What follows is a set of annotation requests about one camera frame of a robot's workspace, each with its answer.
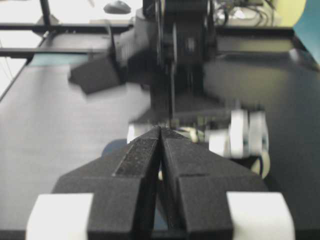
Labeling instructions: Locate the black metal frame rail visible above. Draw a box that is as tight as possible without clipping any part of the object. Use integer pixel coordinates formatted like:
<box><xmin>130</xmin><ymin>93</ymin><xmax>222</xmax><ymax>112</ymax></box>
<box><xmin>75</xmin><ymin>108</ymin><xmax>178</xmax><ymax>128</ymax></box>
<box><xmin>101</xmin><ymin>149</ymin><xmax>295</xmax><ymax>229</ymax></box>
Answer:
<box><xmin>0</xmin><ymin>0</ymin><xmax>133</xmax><ymax>59</ymax></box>

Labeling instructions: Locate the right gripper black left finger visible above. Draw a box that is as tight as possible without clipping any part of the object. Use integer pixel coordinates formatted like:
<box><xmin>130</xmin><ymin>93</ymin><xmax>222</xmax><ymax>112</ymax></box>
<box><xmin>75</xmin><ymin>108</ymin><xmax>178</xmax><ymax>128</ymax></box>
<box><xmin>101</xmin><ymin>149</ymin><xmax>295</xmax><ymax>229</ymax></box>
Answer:
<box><xmin>26</xmin><ymin>127</ymin><xmax>160</xmax><ymax>240</ymax></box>

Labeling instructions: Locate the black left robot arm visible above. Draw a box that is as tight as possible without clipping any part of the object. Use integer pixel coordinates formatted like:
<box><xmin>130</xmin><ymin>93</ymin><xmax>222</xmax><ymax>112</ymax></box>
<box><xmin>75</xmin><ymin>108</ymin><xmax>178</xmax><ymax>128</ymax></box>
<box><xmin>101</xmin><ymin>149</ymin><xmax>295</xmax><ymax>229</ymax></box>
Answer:
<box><xmin>114</xmin><ymin>0</ymin><xmax>269</xmax><ymax>160</ymax></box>

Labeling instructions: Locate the grey rounded object background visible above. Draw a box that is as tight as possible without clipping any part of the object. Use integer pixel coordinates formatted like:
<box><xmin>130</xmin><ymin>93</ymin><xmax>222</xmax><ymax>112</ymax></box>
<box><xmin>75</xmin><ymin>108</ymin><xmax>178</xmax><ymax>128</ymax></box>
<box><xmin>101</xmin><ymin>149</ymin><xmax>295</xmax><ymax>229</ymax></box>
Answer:
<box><xmin>103</xmin><ymin>0</ymin><xmax>132</xmax><ymax>15</ymax></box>

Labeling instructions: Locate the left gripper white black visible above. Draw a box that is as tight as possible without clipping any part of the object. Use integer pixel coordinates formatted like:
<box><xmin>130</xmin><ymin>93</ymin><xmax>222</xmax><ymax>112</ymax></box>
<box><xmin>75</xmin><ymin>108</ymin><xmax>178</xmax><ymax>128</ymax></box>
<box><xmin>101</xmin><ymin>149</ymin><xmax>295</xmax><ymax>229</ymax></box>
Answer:
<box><xmin>126</xmin><ymin>104</ymin><xmax>269</xmax><ymax>160</ymax></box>

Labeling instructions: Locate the striped slipper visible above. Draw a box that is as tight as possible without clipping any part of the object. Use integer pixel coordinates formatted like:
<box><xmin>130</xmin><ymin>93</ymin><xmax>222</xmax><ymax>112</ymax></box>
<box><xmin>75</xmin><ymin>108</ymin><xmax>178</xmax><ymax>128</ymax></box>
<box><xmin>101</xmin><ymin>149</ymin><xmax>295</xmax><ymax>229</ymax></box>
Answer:
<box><xmin>101</xmin><ymin>126</ymin><xmax>271</xmax><ymax>180</ymax></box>

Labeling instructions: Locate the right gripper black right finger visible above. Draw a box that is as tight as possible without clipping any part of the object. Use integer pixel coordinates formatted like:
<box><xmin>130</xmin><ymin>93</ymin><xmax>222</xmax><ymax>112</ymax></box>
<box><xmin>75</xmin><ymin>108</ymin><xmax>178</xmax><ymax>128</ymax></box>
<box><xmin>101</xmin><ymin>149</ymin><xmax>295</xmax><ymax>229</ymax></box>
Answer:
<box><xmin>160</xmin><ymin>128</ymin><xmax>293</xmax><ymax>240</ymax></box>

